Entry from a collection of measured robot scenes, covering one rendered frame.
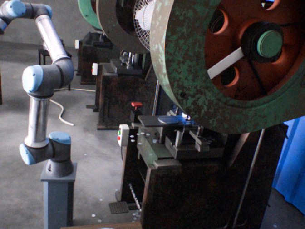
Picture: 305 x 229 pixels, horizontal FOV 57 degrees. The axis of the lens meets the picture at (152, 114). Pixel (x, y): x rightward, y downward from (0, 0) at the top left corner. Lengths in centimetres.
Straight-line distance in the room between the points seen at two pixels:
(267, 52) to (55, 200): 134
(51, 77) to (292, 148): 202
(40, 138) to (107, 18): 158
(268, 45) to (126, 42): 187
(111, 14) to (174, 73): 179
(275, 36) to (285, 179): 176
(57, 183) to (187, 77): 98
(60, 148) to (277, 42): 116
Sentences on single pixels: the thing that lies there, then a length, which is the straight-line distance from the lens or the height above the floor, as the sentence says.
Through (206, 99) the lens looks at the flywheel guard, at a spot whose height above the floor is 108.
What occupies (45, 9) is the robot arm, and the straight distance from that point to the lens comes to 164.
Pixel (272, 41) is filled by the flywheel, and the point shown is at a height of 134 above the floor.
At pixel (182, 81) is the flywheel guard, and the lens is 110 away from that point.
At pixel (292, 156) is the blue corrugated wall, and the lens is 267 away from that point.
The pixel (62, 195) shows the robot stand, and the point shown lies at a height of 34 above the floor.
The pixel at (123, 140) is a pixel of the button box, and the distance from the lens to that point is 190.
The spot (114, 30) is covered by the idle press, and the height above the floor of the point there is 112.
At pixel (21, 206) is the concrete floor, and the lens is 223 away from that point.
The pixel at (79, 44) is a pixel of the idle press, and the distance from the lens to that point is 523.
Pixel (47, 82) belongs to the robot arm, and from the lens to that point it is 134.
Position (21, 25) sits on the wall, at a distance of 812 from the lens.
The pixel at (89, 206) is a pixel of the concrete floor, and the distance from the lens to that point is 219.
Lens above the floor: 142
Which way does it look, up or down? 21 degrees down
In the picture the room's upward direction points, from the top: 8 degrees clockwise
